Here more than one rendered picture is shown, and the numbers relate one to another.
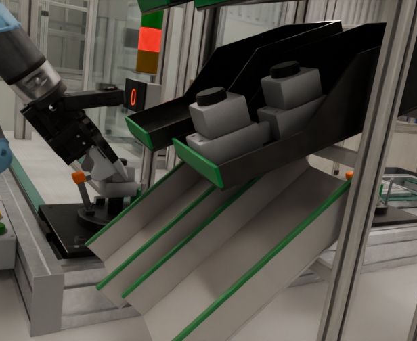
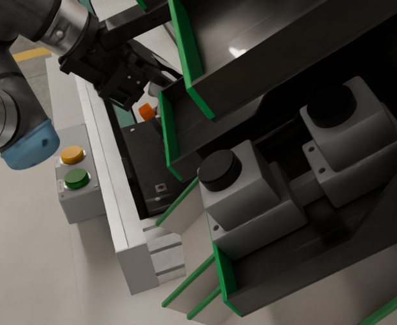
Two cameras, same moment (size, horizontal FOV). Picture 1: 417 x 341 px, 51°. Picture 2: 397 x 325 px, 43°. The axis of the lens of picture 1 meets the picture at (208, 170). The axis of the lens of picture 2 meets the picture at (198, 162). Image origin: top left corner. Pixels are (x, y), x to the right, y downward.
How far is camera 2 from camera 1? 0.28 m
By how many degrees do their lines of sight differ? 33
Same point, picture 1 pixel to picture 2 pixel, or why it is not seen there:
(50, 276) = (132, 248)
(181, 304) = not seen: outside the picture
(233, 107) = (247, 194)
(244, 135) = (273, 217)
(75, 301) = (166, 260)
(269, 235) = (347, 272)
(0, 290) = (102, 232)
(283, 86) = (325, 149)
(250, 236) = not seen: hidden behind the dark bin
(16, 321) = (118, 273)
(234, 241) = not seen: hidden behind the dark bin
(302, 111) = (363, 168)
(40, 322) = (137, 283)
